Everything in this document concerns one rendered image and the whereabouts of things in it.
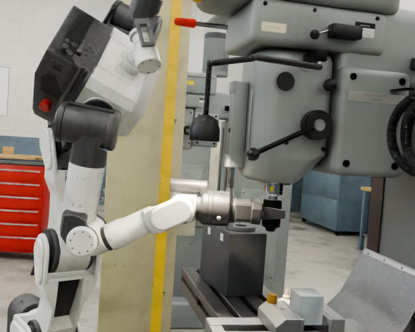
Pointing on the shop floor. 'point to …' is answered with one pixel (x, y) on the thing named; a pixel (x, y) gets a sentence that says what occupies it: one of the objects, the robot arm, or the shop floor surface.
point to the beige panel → (147, 192)
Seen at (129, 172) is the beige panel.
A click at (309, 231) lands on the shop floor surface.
